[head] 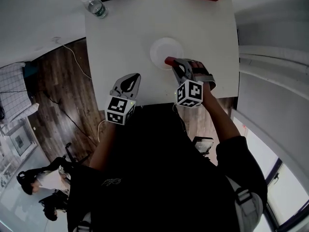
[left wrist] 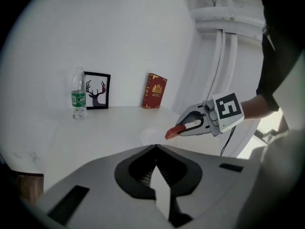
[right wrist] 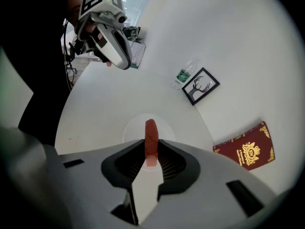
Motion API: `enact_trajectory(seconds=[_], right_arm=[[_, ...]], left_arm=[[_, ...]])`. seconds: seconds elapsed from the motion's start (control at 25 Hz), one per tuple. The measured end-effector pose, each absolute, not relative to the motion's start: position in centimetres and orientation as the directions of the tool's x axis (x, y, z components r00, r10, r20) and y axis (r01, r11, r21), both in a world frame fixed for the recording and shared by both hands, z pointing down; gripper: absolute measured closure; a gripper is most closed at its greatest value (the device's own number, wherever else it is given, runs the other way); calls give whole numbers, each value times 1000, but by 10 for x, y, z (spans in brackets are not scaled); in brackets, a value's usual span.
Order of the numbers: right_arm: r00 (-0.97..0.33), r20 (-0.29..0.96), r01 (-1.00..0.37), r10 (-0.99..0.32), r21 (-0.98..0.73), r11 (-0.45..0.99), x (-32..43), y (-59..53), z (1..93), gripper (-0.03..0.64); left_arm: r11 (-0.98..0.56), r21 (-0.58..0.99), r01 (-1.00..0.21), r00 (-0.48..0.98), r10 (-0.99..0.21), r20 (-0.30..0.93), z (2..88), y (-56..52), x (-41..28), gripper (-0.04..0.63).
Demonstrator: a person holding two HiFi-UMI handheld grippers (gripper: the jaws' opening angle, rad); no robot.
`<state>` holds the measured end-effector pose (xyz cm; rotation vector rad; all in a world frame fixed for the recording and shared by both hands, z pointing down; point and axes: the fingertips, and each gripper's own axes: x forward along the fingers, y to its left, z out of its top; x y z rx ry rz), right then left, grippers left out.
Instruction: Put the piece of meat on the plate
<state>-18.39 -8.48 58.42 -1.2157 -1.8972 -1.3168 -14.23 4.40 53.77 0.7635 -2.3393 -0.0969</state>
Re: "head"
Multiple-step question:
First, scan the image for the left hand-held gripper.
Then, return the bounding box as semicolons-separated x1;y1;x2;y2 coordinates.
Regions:
105;72;142;126

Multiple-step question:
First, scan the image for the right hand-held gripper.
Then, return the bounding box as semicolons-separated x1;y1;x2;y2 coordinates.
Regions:
171;58;217;108

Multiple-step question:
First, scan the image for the red piece of meat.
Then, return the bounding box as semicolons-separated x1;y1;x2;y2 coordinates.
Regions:
164;56;180;66

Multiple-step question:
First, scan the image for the white plate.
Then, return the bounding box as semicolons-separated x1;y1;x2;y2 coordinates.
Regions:
149;37;184;71

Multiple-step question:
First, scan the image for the person's left forearm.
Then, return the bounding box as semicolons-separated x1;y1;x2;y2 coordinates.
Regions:
88;122;117;172

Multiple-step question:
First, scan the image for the person's right forearm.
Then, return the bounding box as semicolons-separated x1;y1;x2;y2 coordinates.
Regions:
202;89;242;146

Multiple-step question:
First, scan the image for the person's right hand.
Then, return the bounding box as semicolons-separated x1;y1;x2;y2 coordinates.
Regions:
191;60;207;75

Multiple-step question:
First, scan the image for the clear plastic water bottle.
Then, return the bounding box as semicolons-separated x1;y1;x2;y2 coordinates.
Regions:
80;0;109;19

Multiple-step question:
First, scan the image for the black office chair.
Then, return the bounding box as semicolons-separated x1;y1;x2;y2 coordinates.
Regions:
63;142;90;164

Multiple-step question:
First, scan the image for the person's black shirt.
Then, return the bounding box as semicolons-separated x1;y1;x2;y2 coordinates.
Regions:
66;103;269;232

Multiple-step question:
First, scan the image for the checkered white bedding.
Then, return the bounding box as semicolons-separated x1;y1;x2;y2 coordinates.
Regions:
0;62;33;123

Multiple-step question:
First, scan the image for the grey framed picture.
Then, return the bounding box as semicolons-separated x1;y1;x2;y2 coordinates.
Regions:
9;125;34;157

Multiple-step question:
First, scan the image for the white cable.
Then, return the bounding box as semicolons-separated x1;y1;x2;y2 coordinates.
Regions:
97;119;107;143
62;44;93;80

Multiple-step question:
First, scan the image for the black cable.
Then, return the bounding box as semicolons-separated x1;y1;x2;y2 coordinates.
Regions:
40;90;98;145

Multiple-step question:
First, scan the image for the black window frame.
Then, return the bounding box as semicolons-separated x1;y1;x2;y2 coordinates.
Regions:
263;158;309;228

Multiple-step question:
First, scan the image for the grey shoulder strap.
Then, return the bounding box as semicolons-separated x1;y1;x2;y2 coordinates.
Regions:
225;176;264;232
74;211;93;232

